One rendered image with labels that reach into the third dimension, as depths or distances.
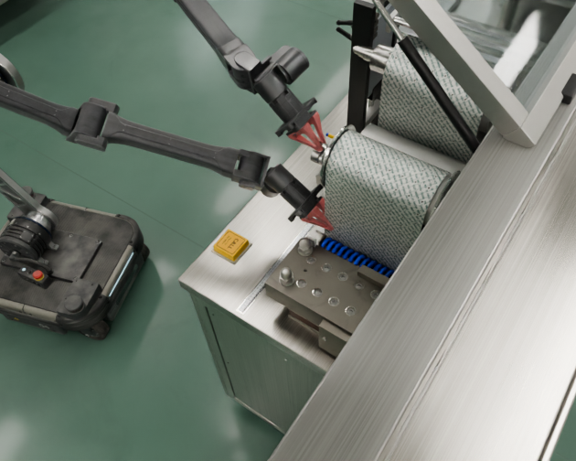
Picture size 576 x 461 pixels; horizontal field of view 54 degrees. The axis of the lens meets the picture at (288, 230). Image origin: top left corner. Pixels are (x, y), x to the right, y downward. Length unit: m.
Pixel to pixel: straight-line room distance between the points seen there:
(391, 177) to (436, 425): 0.56
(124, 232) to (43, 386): 0.70
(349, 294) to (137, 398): 1.30
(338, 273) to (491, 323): 0.57
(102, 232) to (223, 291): 1.16
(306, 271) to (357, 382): 0.83
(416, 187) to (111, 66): 2.88
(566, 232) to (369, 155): 0.43
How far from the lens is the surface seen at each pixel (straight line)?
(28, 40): 4.26
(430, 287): 0.62
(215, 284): 1.51
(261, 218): 1.62
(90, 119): 1.38
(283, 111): 1.24
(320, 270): 1.36
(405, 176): 1.18
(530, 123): 0.78
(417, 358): 0.58
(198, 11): 1.41
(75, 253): 2.52
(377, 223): 1.27
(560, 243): 0.98
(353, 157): 1.21
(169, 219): 2.84
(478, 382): 0.82
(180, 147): 1.34
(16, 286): 2.56
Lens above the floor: 2.18
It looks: 54 degrees down
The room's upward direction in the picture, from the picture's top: 4 degrees counter-clockwise
